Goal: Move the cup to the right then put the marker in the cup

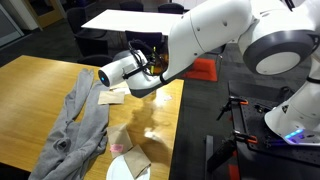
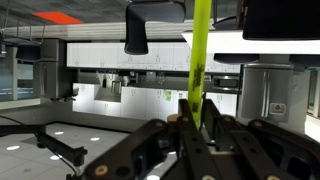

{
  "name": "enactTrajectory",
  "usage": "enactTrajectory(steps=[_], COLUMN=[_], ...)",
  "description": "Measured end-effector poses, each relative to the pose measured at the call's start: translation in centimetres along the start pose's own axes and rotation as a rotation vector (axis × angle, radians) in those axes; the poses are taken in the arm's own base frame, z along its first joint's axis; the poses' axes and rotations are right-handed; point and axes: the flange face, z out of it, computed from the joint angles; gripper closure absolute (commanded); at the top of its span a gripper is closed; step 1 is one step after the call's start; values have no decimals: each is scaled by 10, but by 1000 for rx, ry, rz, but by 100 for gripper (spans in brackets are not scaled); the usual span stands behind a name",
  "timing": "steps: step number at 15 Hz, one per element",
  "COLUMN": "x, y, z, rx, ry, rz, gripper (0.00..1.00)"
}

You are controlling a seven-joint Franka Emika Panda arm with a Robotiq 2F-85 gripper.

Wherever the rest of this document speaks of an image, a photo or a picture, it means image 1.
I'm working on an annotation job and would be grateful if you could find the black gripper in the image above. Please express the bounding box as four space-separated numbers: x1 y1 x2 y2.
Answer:
146 49 170 77

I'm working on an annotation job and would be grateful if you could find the white paper plate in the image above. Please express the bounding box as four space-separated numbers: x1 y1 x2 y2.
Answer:
114 86 132 96
105 153 152 180

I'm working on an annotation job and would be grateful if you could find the white rectangular table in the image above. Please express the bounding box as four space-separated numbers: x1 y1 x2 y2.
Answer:
81 8 183 36

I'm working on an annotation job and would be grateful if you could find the black office chair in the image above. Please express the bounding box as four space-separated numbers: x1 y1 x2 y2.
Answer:
118 0 145 13
73 33 110 58
76 54 115 68
65 6 109 40
157 2 185 15

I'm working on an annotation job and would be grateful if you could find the black robot cart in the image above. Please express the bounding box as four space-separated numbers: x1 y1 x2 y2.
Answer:
204 79 320 180

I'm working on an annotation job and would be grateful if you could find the orange black bar clamp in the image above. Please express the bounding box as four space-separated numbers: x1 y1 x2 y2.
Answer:
206 130 260 174
215 95 250 122

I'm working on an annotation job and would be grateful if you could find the grey hoodie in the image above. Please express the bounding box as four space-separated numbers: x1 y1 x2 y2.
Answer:
27 67 111 180

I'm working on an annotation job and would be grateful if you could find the wooden door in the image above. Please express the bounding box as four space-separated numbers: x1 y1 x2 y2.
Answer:
22 0 66 30

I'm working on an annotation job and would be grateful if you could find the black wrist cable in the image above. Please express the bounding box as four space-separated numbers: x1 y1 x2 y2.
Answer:
122 38 158 81

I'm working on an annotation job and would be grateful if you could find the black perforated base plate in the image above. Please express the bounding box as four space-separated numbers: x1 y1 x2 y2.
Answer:
229 96 320 168

